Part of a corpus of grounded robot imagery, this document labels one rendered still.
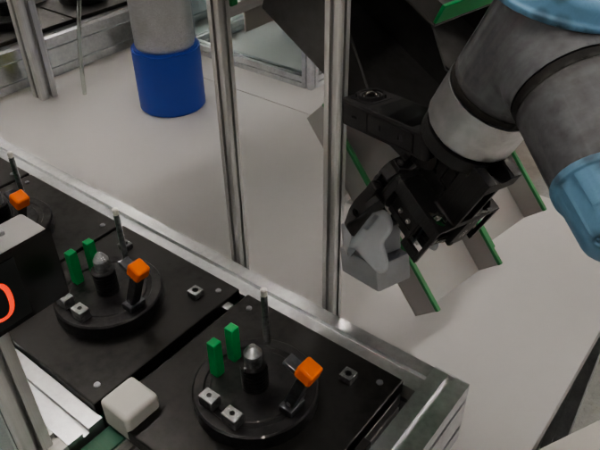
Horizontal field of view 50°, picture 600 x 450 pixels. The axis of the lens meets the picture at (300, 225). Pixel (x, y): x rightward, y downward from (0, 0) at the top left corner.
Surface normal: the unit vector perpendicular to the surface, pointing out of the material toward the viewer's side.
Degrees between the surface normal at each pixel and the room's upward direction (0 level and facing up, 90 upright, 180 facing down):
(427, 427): 0
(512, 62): 76
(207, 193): 0
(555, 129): 69
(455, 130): 95
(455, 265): 45
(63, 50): 90
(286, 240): 0
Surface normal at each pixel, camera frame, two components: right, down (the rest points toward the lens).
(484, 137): -0.23, 0.80
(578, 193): -0.91, 0.08
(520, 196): -0.74, 0.41
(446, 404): -0.01, -0.80
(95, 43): 0.79, 0.36
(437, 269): 0.46, -0.25
